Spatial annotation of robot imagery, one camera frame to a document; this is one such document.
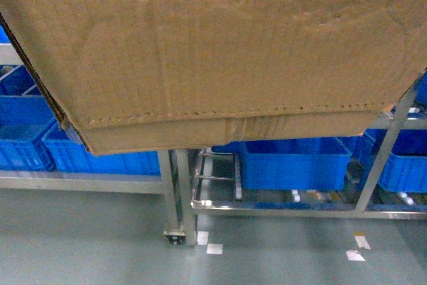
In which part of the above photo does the blue plastic crate centre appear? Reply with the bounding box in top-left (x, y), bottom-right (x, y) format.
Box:
top-left (211, 137), bottom-right (352, 191)

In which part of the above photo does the blue plastic crate left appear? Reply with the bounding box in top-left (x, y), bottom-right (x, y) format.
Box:
top-left (42, 124), bottom-right (160, 176)

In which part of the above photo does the stainless steel shelf rack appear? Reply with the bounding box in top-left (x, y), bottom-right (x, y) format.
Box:
top-left (0, 43), bottom-right (427, 248)

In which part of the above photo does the blue plastic crate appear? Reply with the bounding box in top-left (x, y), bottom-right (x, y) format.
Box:
top-left (42, 124), bottom-right (160, 176)
top-left (211, 137), bottom-right (352, 191)
top-left (356, 129), bottom-right (426, 193)

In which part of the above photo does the brown cardboard box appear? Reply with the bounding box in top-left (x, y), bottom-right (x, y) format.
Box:
top-left (1, 0), bottom-right (426, 155)

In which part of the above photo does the blue crate far left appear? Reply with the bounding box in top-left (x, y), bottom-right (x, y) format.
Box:
top-left (0, 24), bottom-right (57, 172)

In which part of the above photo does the blue plastic crate right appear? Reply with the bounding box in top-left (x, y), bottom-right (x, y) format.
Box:
top-left (356, 129), bottom-right (426, 193)

